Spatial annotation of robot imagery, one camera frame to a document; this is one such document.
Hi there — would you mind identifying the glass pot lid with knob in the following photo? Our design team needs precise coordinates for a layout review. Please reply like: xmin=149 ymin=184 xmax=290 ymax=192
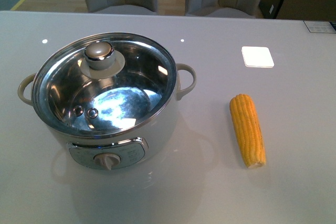
xmin=31 ymin=33 xmax=177 ymax=139

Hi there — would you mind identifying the yellow corn cob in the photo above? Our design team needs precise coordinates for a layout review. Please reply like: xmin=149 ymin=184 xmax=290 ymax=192
xmin=229 ymin=94 xmax=266 ymax=168

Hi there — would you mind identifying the white square coaster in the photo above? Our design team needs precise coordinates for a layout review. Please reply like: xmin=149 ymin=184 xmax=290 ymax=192
xmin=242 ymin=46 xmax=275 ymax=68

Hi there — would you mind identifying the blue label sticker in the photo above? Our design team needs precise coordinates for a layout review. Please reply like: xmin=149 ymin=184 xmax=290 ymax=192
xmin=303 ymin=20 xmax=335 ymax=34

